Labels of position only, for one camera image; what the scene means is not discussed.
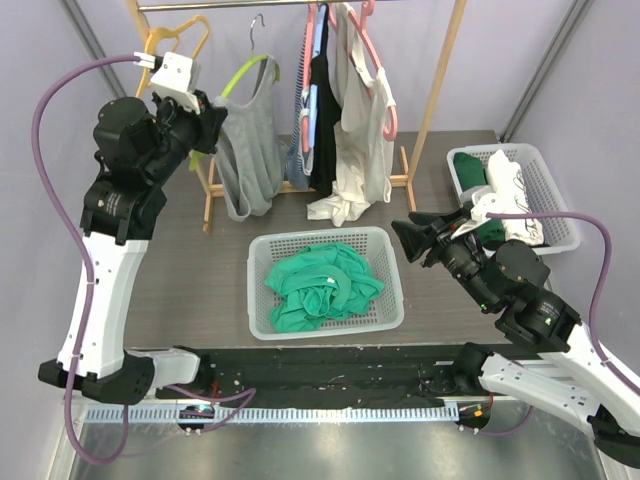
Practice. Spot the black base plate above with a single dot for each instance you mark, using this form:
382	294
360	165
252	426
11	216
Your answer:
340	377

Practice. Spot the white basket with folded clothes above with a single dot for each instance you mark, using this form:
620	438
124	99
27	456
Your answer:
560	234

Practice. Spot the pink hanger with white top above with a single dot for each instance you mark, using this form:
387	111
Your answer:
359	21

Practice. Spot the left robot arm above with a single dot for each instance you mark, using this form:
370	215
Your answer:
138	152

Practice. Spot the pink hanger with striped top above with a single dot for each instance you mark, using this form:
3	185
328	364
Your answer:
310	23

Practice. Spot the blue striped tank top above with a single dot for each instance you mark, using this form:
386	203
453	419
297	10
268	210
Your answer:
295	162

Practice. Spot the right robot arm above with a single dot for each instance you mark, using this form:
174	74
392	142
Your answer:
603	400

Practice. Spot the lime green hanger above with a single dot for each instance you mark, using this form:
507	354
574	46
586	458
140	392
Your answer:
240	75

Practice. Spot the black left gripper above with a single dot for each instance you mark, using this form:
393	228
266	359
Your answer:
207	122

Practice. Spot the grey tank top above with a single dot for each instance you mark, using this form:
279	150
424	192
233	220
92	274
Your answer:
251	157

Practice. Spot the white slotted cable duct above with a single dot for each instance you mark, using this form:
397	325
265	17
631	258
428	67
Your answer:
166	412

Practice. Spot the aluminium rail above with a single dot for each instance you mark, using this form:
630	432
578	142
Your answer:
540	370

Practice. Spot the yellow plastic hanger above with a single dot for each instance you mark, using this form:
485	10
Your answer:
152	37

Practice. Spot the green tank top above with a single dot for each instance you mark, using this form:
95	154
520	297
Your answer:
321	283

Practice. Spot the wooden clothes rack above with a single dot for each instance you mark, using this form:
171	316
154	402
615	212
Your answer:
410	163

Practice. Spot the white plastic laundry basket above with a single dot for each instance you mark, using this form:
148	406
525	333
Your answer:
372	243

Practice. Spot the folded white printed garment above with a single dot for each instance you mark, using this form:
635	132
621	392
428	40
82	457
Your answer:
506	179

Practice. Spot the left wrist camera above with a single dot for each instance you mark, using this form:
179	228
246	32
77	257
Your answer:
172	75

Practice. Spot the light blue hanger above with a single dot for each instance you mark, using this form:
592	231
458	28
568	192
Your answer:
313	88

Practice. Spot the folded dark green garment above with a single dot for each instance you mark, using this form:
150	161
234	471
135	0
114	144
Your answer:
470	173

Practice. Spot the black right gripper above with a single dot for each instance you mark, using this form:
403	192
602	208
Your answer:
435	242

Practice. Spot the black tank top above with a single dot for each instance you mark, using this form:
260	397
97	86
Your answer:
328	114

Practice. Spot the white tank top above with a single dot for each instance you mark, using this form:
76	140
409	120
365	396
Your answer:
364	152

